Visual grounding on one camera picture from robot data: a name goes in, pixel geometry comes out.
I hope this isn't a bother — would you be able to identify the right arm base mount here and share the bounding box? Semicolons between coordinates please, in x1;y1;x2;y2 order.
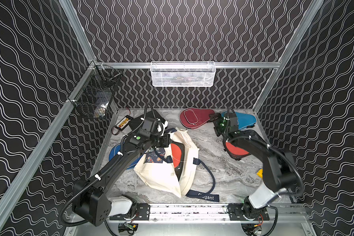
226;203;270;222

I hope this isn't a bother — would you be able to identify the yellow tape measure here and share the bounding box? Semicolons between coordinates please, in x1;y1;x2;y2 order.
256;169;263;179

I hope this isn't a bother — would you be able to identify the black plastic case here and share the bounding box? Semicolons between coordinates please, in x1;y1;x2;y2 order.
128;110;166;131

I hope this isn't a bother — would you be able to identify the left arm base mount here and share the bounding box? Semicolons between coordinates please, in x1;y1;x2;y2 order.
109;203;150;221

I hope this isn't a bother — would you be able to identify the white mesh wall basket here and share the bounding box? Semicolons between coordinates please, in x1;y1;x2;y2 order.
150;62;216;87

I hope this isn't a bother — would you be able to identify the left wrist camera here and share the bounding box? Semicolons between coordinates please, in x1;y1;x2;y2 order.
158;120;168;133

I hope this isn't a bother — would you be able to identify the black wire wall basket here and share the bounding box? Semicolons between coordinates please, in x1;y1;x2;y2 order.
72;65;124;120

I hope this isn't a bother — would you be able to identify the cream canvas tote bag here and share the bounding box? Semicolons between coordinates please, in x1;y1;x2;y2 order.
134;129;219;203

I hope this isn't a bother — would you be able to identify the dark grey paddle case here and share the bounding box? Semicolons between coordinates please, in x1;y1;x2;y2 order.
223;139;251;160

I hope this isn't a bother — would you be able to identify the teal paddle case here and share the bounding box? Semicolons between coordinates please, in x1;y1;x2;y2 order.
219;111;257;133

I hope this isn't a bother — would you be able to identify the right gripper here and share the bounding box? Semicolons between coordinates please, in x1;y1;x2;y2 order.
208;113;229;138

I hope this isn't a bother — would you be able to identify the royal blue paddle case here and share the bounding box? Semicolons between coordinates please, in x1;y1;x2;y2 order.
108;143;145;170

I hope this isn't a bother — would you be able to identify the red paddle case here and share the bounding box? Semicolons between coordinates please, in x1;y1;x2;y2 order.
180;108;215;129

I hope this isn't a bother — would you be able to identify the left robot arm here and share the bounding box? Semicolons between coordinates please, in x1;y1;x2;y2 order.
58;105;171;227

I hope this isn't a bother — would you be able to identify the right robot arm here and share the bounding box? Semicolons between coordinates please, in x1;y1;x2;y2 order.
209;108;304;212

